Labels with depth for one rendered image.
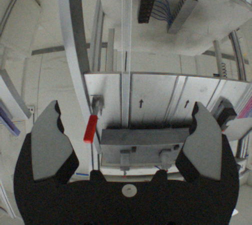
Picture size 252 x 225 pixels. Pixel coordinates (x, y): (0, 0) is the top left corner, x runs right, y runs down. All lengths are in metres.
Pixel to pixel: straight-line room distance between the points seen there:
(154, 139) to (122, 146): 0.08
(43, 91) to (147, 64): 1.75
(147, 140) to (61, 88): 1.95
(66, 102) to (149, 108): 1.88
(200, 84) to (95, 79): 0.22
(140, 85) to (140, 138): 0.14
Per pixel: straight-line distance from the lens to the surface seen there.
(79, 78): 0.24
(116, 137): 0.33
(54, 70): 2.32
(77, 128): 2.07
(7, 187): 1.24
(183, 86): 0.28
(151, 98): 0.28
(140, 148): 0.33
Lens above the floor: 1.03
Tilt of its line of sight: 3 degrees down
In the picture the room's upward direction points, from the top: 179 degrees counter-clockwise
